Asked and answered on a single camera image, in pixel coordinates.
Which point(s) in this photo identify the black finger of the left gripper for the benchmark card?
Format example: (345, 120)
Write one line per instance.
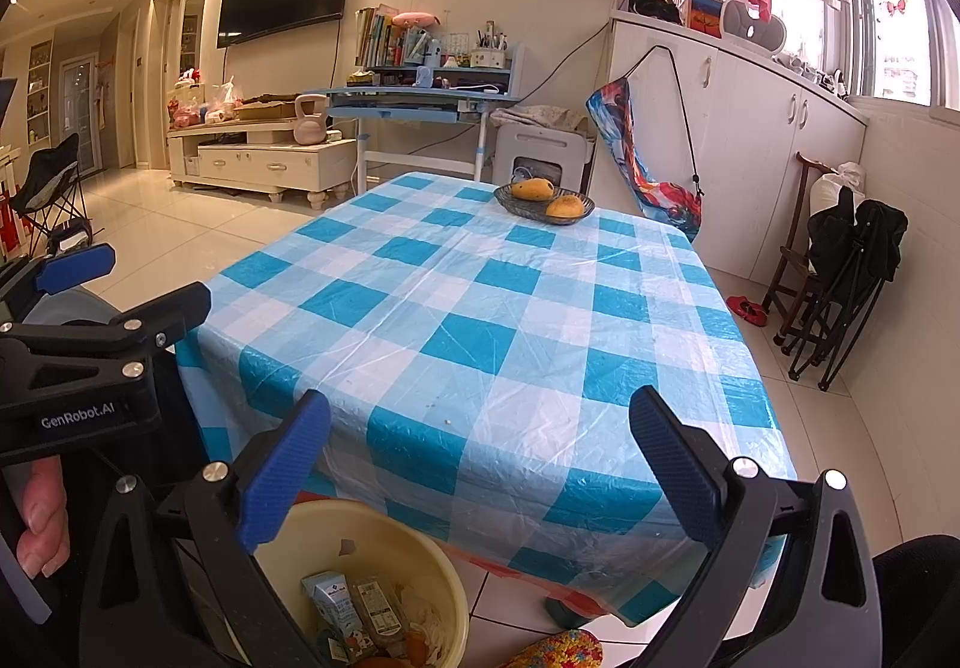
(166, 320)

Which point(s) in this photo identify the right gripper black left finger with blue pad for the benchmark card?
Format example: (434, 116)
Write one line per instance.
(138, 610)

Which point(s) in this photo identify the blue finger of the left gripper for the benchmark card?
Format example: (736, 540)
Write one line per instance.
(69, 270)

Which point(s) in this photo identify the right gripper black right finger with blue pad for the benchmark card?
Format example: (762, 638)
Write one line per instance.
(787, 579)

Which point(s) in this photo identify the clear plastic bottle green label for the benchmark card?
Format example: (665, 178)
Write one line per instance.
(380, 612)

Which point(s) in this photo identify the yellow trash bin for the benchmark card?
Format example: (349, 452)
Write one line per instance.
(352, 539)

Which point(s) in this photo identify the person's left hand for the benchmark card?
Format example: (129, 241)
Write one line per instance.
(45, 544)

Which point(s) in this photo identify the black folding chair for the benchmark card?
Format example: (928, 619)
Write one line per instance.
(50, 204)

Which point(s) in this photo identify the white TV cabinet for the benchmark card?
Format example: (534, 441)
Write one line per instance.
(262, 157)

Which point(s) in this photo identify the pink kettlebell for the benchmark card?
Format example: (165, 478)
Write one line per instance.
(310, 119)

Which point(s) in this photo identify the red slipper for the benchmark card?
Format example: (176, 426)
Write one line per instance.
(749, 311)

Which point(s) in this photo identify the blue white checkered tablecloth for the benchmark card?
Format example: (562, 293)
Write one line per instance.
(479, 369)

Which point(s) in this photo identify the dark wooden chair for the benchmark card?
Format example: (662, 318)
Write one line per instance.
(841, 250)

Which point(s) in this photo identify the blue study desk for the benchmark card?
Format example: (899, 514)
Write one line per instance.
(473, 96)

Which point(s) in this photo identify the white plastic stool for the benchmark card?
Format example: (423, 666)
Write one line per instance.
(523, 152)

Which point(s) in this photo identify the colourful hanging bag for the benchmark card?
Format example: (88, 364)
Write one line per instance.
(645, 164)

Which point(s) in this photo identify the dark glass fruit bowl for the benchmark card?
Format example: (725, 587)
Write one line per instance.
(535, 211)

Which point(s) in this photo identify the white wall cabinet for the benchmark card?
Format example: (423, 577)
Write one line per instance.
(749, 118)

